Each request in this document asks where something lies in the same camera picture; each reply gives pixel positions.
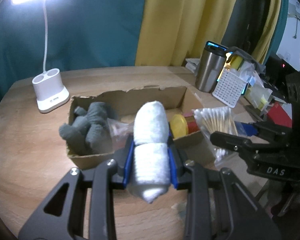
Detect clear plastic bags in basket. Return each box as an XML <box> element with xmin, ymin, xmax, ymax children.
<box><xmin>239</xmin><ymin>61</ymin><xmax>273</xmax><ymax>111</ymax></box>

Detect white desk lamp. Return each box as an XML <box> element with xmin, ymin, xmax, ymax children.
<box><xmin>11</xmin><ymin>0</ymin><xmax>70</xmax><ymax>113</ymax></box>

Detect white perforated plastic basket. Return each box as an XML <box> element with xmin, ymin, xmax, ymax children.
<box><xmin>212</xmin><ymin>68</ymin><xmax>247</xmax><ymax>108</ymax></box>

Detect teal curtain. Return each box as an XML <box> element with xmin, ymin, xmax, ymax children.
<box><xmin>0</xmin><ymin>0</ymin><xmax>145</xmax><ymax>101</ymax></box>

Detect brown cardboard box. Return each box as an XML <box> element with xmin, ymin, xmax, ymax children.
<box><xmin>68</xmin><ymin>86</ymin><xmax>215</xmax><ymax>166</ymax></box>

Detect stainless steel travel mug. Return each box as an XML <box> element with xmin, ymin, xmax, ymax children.
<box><xmin>195</xmin><ymin>45</ymin><xmax>226</xmax><ymax>93</ymax></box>

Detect red box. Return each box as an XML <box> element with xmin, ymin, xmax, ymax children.
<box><xmin>267</xmin><ymin>102</ymin><xmax>292</xmax><ymax>128</ymax></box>

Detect yellow curtain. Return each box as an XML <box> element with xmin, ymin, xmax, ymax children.
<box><xmin>135</xmin><ymin>0</ymin><xmax>236</xmax><ymax>66</ymax></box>

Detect clear bag of small items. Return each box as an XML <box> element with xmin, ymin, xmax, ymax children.
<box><xmin>107</xmin><ymin>118</ymin><xmax>134</xmax><ymax>151</ymax></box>

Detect grey knitted glove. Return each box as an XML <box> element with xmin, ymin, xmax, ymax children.
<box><xmin>59</xmin><ymin>102</ymin><xmax>118</xmax><ymax>156</ymax></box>

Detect white towel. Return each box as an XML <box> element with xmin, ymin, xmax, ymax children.
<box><xmin>127</xmin><ymin>101</ymin><xmax>171</xmax><ymax>204</ymax></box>

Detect bag of cotton swabs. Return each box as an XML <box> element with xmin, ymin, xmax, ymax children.
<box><xmin>192</xmin><ymin>106</ymin><xmax>238</xmax><ymax>167</ymax></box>

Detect yellow sponge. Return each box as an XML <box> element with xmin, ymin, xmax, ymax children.
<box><xmin>227</xmin><ymin>55</ymin><xmax>243</xmax><ymax>70</ymax></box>

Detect red gold can yellow lid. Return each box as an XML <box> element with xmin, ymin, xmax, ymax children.
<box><xmin>170</xmin><ymin>114</ymin><xmax>199</xmax><ymax>139</ymax></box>

